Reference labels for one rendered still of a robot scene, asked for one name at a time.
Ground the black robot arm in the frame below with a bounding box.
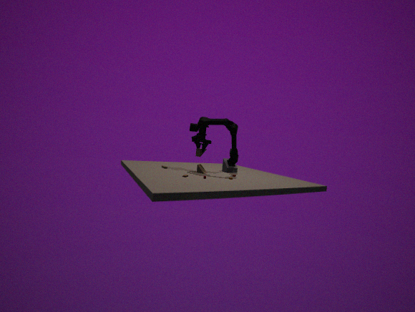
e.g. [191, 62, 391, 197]
[190, 117, 238, 166]

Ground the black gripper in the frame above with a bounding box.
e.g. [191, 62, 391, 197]
[192, 132, 211, 152]

